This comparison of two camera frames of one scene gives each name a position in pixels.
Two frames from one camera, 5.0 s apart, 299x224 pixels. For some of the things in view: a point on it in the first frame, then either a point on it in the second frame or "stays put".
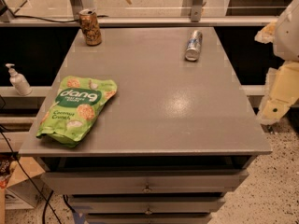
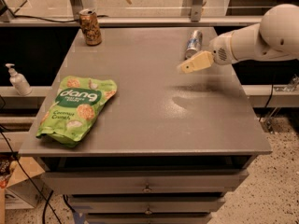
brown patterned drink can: (90, 26) stays put
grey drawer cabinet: (167, 147) stays put
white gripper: (288, 36) → (220, 50)
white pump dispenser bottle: (19, 81) stays put
